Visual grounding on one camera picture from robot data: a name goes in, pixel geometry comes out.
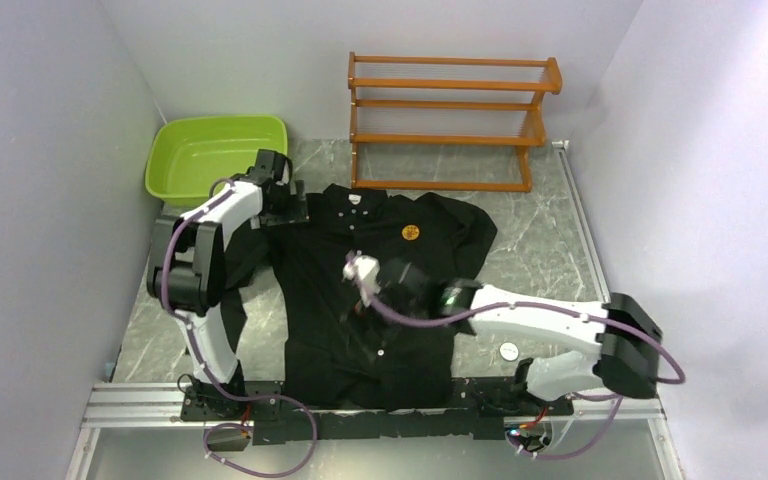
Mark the orange wooden shoe rack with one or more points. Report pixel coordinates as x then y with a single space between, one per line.
454 101

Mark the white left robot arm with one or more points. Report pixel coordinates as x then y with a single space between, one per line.
186 271

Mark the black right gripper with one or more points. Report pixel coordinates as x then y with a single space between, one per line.
380 294

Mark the white round brooch back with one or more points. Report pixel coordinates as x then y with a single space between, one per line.
509 352

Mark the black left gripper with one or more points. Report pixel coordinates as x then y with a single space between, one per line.
295 212

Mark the aluminium table edge rail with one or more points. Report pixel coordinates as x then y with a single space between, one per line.
650 411

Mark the green plastic basin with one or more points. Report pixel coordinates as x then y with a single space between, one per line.
188 155

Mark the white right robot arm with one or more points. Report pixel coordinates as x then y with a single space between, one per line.
614 345

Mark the black button shirt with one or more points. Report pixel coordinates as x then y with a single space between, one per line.
339 351

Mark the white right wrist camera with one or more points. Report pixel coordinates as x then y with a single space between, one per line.
362 271

